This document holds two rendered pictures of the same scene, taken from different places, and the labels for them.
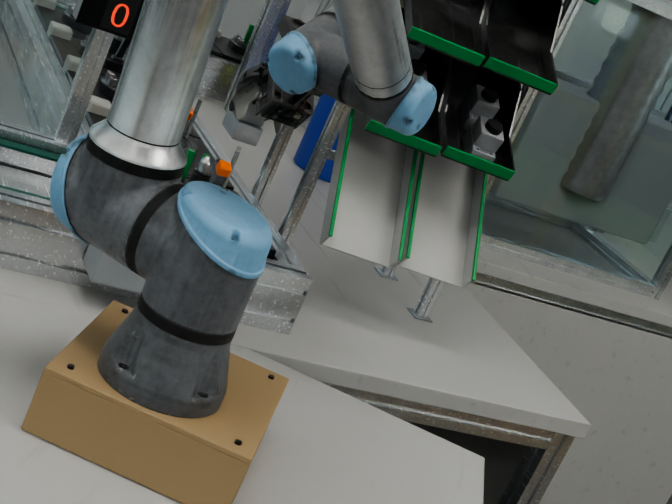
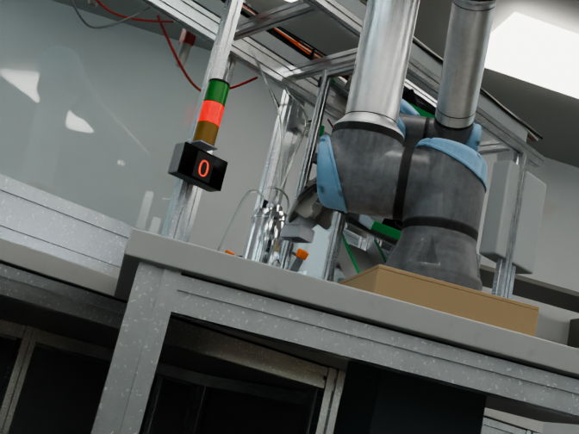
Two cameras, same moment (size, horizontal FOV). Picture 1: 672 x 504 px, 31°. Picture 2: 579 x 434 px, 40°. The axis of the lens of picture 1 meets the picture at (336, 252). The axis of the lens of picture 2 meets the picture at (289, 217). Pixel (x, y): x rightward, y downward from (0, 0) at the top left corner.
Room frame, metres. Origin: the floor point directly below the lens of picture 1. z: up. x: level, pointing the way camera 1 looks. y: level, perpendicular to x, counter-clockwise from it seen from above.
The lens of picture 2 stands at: (0.17, 0.58, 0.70)
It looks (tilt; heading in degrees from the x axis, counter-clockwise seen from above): 15 degrees up; 349
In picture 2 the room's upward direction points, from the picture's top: 13 degrees clockwise
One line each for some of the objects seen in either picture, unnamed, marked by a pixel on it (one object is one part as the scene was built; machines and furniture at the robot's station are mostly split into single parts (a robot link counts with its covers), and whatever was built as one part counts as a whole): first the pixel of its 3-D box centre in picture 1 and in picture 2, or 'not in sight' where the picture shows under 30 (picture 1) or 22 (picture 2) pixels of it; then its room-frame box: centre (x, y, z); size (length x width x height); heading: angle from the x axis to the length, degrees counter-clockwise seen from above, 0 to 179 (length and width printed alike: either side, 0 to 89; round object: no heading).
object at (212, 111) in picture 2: not in sight; (210, 114); (1.88, 0.47, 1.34); 0.05 x 0.05 x 0.05
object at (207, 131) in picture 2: not in sight; (205, 134); (1.88, 0.47, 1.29); 0.05 x 0.05 x 0.05
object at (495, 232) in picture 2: not in sight; (501, 297); (3.20, -0.98, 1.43); 0.30 x 0.09 x 1.13; 119
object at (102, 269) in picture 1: (161, 269); not in sight; (1.64, 0.22, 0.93); 0.21 x 0.07 x 0.06; 119
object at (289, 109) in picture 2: not in sight; (269, 199); (3.21, 0.08, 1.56); 0.09 x 0.04 x 1.39; 119
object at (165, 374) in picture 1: (174, 345); (434, 259); (1.28, 0.12, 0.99); 0.15 x 0.15 x 0.10
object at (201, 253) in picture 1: (206, 253); (442, 188); (1.28, 0.13, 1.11); 0.13 x 0.12 x 0.14; 68
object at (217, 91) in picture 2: not in sight; (216, 95); (1.88, 0.47, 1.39); 0.05 x 0.05 x 0.05
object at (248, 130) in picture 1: (245, 113); (296, 225); (1.87, 0.22, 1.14); 0.08 x 0.04 x 0.07; 29
